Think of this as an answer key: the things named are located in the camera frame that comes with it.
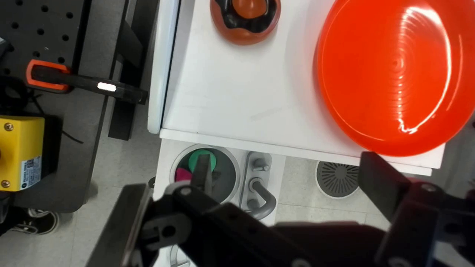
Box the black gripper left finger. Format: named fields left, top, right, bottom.
left=87, top=152, right=235, bottom=267

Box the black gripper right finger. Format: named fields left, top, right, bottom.
left=358, top=150, right=475, bottom=249

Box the white toy stove counter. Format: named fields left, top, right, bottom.
left=153, top=139, right=289, bottom=267

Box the small green toy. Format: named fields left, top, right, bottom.
left=185, top=150, right=220, bottom=175

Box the orange plastic plate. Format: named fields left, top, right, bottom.
left=315, top=0, right=475, bottom=157

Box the grey toy sink basin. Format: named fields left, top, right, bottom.
left=170, top=144, right=243, bottom=204

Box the grey toy faucet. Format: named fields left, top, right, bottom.
left=240, top=151, right=278, bottom=219

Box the white toy kitchen cabinet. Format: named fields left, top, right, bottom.
left=146, top=0, right=447, bottom=176

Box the black white sneaker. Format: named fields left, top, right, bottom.
left=9, top=206, right=61, bottom=237

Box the yellow red emergency stop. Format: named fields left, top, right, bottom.
left=0, top=114, right=64, bottom=193

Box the orange black bar clamp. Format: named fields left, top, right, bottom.
left=26, top=58, right=149, bottom=105

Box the black perforated breadboard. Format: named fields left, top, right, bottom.
left=0, top=0, right=94, bottom=75

